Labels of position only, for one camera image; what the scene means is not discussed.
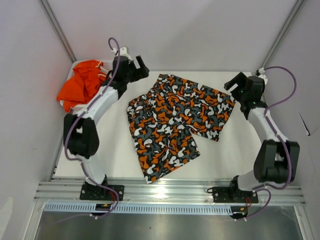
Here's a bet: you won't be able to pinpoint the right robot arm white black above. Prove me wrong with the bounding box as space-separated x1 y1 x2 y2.
224 72 300 202

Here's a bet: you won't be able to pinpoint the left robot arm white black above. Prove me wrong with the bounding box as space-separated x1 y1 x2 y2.
63 55 150 200

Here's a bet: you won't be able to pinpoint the aluminium mounting rail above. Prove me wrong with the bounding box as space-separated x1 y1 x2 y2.
33 178 306 206

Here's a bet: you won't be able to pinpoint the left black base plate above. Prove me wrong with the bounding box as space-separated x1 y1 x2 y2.
79 181 125 201

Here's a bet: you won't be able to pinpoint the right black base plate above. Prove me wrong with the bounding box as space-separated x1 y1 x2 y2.
206 186 259 204

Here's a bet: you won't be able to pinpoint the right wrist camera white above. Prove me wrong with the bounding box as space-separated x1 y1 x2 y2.
255 67 268 85

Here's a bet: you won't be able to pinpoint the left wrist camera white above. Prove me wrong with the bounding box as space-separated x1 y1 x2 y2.
111 46 132 61

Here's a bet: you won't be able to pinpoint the slotted cable duct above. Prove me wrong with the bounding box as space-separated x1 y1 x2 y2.
44 202 247 216

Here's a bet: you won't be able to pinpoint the camouflage orange black shorts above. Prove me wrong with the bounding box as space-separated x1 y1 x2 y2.
126 74 236 184

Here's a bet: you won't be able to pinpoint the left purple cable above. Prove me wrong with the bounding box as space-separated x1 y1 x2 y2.
63 37 120 221

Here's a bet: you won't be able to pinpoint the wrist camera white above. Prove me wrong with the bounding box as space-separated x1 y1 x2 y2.
255 67 268 85
111 46 132 61

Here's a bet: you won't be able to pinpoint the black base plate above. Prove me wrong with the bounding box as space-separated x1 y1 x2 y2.
206 186 259 204
79 181 125 201

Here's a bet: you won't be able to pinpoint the white plastic basket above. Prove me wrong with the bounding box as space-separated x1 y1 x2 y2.
63 58 113 113

